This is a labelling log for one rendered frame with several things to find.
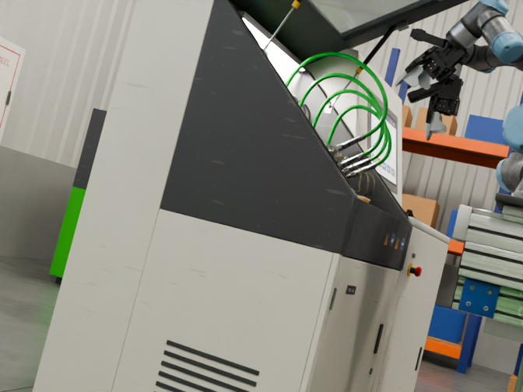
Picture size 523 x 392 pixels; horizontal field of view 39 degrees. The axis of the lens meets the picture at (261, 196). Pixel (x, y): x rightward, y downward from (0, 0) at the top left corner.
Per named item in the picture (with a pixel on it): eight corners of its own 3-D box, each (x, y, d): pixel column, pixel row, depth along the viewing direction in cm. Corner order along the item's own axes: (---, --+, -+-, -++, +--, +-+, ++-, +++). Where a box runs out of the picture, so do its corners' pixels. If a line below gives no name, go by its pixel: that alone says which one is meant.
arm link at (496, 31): (537, 52, 199) (517, 26, 205) (518, 37, 191) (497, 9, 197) (513, 72, 202) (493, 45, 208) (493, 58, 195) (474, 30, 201)
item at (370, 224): (344, 255, 201) (359, 197, 202) (329, 251, 203) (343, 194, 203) (399, 270, 257) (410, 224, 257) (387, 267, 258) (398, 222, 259)
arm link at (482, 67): (503, 72, 240) (478, 61, 236) (481, 76, 250) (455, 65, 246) (510, 49, 241) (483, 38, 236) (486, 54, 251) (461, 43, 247)
